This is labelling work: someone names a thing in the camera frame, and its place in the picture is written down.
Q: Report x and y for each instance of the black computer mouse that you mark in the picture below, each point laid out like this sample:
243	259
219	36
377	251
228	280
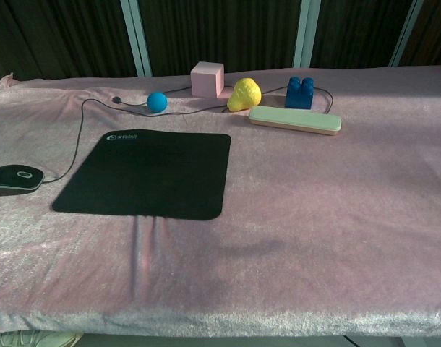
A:
16	179

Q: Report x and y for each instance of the black mouse pad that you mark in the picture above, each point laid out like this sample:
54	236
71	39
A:
148	173

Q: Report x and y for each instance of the pink velvet tablecloth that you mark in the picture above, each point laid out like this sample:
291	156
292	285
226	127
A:
278	217

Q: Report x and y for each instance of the yellow pear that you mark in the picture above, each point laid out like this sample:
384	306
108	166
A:
245	94

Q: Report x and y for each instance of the pink cube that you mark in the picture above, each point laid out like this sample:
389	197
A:
206	84

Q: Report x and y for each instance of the green and pink pencil case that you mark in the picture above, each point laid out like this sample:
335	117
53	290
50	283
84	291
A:
295	120

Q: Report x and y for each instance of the blue ball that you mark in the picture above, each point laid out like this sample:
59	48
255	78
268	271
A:
157	102

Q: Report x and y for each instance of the blue building block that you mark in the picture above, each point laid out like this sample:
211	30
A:
299	94

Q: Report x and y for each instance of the dark curtain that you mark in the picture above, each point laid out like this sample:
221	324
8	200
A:
220	32

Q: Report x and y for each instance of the light metal frame post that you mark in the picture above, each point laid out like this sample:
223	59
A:
136	36
301	32
405	34

